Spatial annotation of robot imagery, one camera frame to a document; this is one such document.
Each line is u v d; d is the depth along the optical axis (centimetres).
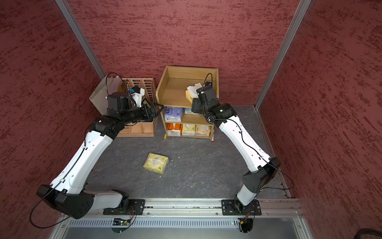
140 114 60
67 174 40
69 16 73
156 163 83
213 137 100
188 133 97
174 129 95
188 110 90
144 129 100
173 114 85
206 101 52
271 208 76
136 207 75
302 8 71
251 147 43
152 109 60
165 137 101
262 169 41
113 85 90
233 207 65
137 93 61
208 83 63
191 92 75
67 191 38
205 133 97
